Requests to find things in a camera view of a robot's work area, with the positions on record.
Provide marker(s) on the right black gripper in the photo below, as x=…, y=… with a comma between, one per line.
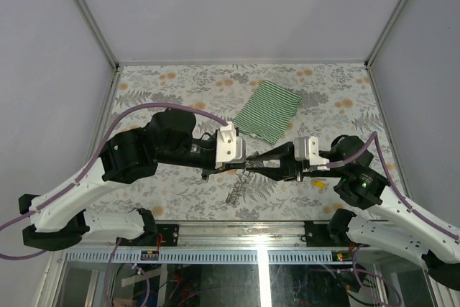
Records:
x=288, y=166

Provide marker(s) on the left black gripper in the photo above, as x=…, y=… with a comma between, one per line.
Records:
x=223, y=167

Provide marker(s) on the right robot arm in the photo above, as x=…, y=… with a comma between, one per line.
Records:
x=415, y=234

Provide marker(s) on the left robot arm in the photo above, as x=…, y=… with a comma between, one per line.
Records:
x=62, y=219

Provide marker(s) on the yellow key tag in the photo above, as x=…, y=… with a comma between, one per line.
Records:
x=320, y=184

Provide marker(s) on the green striped cloth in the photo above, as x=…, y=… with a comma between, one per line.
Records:
x=268, y=112

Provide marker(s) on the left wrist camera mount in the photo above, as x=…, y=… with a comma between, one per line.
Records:
x=230, y=147

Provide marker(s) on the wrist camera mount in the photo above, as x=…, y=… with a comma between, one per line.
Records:
x=306, y=151
x=230, y=147

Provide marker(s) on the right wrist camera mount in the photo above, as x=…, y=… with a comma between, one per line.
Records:
x=306, y=151

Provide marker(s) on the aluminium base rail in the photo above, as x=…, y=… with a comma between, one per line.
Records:
x=223, y=242

